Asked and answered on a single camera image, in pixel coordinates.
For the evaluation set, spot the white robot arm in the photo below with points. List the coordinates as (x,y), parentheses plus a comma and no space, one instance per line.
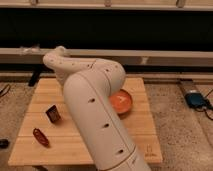
(87,84)

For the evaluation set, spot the orange bowl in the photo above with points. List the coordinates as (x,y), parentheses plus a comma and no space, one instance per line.
(121,101)

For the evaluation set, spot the wooden table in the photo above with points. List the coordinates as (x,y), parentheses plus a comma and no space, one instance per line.
(65,144)

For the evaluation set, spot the red chili pepper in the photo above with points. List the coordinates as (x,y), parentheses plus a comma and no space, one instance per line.
(40,137)

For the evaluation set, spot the blue device on floor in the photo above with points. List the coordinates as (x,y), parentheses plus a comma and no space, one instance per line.
(195,100)

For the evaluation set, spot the black object on floor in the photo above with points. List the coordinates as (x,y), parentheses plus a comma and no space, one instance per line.
(4,143)

